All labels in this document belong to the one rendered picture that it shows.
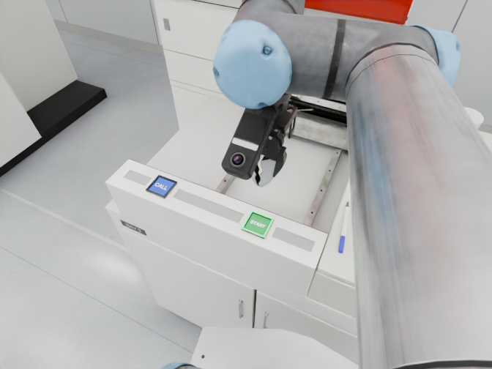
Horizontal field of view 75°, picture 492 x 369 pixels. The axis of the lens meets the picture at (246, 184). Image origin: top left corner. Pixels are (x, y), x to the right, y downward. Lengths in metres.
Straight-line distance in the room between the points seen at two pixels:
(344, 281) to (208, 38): 0.91
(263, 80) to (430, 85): 0.14
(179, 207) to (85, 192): 1.55
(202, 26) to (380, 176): 1.11
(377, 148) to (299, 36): 0.17
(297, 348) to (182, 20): 1.07
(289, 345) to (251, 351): 0.08
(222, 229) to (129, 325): 1.08
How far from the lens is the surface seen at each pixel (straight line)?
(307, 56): 0.32
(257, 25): 0.32
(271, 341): 0.77
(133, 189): 0.84
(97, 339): 1.76
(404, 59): 0.27
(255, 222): 0.73
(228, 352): 0.77
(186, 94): 1.43
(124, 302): 1.78
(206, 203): 0.78
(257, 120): 0.49
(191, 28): 1.27
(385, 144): 0.18
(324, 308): 0.83
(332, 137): 1.09
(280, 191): 0.98
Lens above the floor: 1.56
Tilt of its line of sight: 49 degrees down
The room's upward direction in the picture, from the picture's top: straight up
